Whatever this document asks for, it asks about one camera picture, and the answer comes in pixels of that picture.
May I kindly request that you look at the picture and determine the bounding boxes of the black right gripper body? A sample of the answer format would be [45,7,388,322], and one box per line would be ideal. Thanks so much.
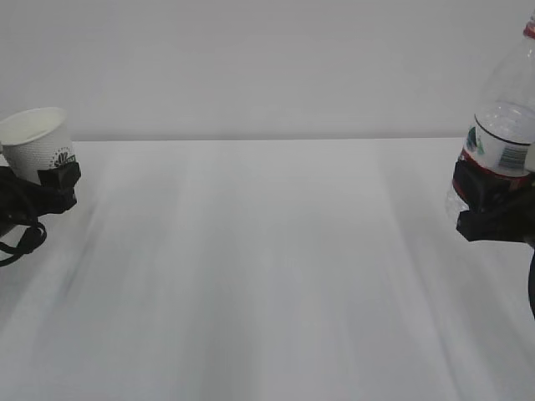
[456,180,534,242]

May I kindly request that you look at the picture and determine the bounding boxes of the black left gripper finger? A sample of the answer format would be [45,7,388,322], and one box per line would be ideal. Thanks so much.
[38,161,81,213]

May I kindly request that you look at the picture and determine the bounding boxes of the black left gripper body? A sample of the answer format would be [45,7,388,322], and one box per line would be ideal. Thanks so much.
[1,167,63,241]

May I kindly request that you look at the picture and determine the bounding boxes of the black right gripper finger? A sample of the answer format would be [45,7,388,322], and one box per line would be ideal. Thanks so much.
[452,160,531,212]

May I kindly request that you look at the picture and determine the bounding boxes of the white paper cup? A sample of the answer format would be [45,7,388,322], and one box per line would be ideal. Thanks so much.
[1,107,76,185]

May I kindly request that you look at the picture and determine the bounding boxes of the clear plastic water bottle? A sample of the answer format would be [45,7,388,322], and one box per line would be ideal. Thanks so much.
[446,17,534,221]

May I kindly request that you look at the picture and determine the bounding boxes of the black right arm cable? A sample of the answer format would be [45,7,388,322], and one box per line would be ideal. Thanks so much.
[527,244,535,321]

